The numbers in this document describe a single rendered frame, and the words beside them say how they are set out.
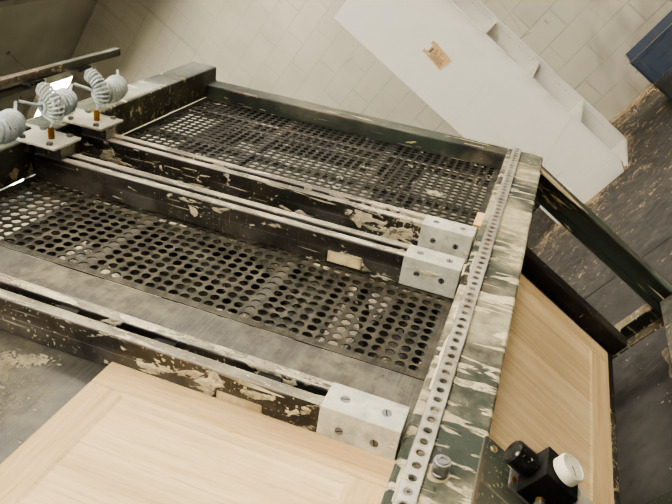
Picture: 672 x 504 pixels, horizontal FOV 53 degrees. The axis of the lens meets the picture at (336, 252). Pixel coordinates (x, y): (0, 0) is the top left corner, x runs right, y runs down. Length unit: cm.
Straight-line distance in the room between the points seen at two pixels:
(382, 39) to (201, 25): 261
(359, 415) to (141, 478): 31
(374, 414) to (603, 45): 506
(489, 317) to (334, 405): 45
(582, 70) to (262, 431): 514
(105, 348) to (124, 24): 628
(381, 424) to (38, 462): 47
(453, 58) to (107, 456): 386
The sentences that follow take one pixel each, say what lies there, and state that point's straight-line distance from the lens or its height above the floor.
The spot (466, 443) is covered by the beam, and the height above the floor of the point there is 83.
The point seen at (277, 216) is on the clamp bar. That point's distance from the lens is 154.
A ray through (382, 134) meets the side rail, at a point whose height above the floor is 125.
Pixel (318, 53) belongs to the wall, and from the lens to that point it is 634.
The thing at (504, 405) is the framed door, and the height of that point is 60.
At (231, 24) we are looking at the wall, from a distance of 666.
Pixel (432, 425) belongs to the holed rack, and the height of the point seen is 88.
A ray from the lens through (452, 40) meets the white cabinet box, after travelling 453.
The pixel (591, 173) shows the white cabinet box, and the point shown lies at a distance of 466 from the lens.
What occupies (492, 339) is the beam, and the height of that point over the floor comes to 83.
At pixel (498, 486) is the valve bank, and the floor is 77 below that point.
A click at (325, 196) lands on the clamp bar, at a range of 167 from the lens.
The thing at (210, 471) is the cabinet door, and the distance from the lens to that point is 100.
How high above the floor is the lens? 121
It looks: 3 degrees down
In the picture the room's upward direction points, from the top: 48 degrees counter-clockwise
